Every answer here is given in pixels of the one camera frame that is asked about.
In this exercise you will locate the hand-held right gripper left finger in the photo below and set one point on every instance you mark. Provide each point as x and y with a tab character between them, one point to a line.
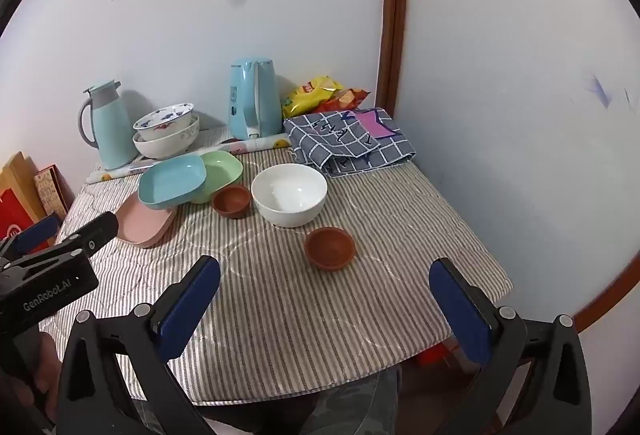
190	305

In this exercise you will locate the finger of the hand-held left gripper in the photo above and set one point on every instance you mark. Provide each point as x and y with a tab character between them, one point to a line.
37	235
97	230

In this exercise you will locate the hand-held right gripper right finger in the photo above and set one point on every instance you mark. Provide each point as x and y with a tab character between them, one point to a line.
465	310

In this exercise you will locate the pink square plate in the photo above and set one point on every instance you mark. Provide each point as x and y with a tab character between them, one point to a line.
145	225

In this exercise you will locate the blue square plate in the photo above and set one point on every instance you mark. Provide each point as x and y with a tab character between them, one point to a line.
172	180

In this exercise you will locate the small brown bowl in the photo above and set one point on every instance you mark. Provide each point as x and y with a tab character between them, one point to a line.
330	247
231	202

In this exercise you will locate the green square plate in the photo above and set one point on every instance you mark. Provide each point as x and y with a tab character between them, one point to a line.
222	170

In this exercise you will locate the plain white bowl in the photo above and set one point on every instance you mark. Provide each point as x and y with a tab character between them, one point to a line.
290	195

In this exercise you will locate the person's left hand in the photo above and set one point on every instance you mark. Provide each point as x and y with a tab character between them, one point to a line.
47	365

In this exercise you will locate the patterned brown box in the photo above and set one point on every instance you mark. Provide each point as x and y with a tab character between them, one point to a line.
50	190

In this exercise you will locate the brown cardboard box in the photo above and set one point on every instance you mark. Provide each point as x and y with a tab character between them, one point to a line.
17	185

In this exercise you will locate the red object under table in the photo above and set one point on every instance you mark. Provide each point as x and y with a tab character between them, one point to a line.
435	355

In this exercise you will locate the striped quilted tablecloth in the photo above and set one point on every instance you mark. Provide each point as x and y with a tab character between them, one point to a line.
280	315

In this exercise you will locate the light blue thermos jug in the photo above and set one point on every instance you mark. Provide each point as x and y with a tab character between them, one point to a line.
107	125

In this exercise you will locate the white patterned porcelain bowl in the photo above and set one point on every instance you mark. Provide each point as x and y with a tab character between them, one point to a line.
167	144

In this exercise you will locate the rolled floral printed mat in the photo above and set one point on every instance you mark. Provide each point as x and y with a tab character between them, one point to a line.
200	152

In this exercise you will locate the blue floral porcelain bowl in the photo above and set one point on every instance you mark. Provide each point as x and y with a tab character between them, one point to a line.
165	120

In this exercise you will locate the brown wooden baseboard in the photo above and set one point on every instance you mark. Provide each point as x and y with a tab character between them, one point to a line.
607	295

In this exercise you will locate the light blue electric kettle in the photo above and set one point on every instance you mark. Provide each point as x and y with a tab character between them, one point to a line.
252	100

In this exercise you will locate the grey plaid folded cloth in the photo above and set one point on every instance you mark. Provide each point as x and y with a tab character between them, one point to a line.
350	140

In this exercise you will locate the yellow snack bag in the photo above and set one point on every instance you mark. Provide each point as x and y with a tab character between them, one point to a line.
310	97

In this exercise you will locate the orange snack bag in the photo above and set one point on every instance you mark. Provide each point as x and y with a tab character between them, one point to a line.
347	100

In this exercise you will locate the brown wooden door frame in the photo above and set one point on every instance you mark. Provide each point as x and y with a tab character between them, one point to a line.
392	15

